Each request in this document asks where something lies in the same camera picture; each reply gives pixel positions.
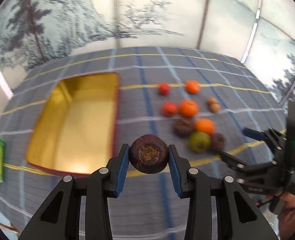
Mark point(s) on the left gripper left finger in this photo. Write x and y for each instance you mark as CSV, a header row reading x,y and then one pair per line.
x,y
58,217

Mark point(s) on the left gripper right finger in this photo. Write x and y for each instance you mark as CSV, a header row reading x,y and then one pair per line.
x,y
237,215

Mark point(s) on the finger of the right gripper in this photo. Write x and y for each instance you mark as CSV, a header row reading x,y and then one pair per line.
x,y
232,162
254,134

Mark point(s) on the orange mandarin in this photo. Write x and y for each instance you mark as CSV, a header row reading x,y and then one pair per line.
x,y
192,87
205,125
188,108

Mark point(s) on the dark purple mangosteen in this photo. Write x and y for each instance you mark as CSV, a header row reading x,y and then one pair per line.
x,y
149,154

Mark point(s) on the person right hand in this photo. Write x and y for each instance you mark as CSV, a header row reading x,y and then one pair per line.
x,y
286,218

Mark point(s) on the dark mangosteen right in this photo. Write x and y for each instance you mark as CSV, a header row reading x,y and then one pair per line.
x,y
217,143

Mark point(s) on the green apple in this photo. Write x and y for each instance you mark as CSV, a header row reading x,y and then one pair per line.
x,y
199,142

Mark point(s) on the brown walnut far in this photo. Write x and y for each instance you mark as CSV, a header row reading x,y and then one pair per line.
x,y
212,100

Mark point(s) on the dark mangosteen left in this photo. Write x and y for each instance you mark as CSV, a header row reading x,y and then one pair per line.
x,y
183,127

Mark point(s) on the grey plaid tablecloth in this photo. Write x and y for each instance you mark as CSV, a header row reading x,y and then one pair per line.
x,y
244,101

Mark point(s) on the red gold toffee tin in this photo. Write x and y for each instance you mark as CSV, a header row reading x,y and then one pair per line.
x,y
75,133

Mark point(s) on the red tomato near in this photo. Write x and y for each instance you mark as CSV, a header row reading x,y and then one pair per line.
x,y
169,109

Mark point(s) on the small red tomato far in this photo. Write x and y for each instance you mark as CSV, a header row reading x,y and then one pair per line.
x,y
164,89

